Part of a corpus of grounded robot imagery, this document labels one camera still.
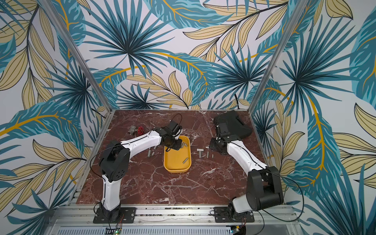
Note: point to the aluminium frame post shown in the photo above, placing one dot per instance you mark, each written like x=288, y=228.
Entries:
x=298, y=11
x=66, y=36

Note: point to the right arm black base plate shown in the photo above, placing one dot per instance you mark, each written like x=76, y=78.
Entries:
x=229, y=215

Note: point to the aluminium frame post left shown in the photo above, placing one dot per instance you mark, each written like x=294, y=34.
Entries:
x=66, y=36

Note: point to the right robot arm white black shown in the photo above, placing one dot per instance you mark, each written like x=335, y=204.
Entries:
x=264, y=187

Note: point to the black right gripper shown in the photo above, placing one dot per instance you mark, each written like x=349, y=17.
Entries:
x=216, y=143

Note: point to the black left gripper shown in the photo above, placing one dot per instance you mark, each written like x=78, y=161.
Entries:
x=177, y=147

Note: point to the aluminium frame post right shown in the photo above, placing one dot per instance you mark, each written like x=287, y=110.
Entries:
x=298, y=11

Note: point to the aluminium front rail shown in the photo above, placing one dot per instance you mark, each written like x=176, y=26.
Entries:
x=173, y=220

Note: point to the yellow plastic storage tray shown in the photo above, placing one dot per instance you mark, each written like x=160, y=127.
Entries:
x=173, y=159

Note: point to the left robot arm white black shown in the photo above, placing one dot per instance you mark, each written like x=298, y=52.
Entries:
x=114, y=161

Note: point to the steel valve with red handwheel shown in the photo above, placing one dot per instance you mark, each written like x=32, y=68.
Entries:
x=133, y=130

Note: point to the black tool case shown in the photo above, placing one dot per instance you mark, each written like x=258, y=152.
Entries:
x=229, y=123

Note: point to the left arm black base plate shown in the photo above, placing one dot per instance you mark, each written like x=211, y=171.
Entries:
x=116, y=216

